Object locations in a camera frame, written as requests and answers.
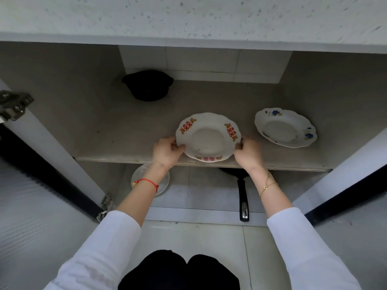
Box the person's right forearm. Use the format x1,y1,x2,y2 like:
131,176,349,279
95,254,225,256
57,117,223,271
249,166,362,290

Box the white plate with blue flowers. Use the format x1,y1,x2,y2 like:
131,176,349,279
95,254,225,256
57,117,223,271
254,108,317,148

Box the white plate with red print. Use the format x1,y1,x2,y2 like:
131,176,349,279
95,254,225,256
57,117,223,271
176,112,242,163

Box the white cabinet door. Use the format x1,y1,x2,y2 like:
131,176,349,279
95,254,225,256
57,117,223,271
292,127,387,290
0,79,114,290

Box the metal cabinet hinge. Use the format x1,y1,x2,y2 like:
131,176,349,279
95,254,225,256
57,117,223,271
0,90,34,123
96,193,114,223

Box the cabinet shelf board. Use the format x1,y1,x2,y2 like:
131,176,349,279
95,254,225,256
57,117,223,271
74,80,333,173

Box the person's left hand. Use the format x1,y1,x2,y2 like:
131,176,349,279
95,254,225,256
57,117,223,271
152,136,186,171

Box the speckled white countertop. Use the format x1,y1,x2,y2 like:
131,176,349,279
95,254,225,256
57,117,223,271
0,0,387,54

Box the person's left forearm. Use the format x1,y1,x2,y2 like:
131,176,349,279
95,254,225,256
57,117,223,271
44,162,170,290

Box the person's black trousers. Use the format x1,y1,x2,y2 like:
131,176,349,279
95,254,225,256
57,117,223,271
118,250,241,290

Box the gold chain bracelet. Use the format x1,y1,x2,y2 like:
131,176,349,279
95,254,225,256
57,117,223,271
259,173,279,199

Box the black pot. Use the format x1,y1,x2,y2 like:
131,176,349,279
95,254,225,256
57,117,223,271
122,69,174,102

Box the black frying pan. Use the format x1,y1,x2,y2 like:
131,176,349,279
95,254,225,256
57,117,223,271
218,168,251,223

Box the white plate with plain rim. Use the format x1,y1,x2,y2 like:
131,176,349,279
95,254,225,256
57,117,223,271
131,164,171,197

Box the red string bracelet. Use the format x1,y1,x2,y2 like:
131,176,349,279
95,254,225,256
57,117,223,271
133,178,159,194

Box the person's right hand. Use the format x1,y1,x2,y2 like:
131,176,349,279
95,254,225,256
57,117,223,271
234,135,264,174

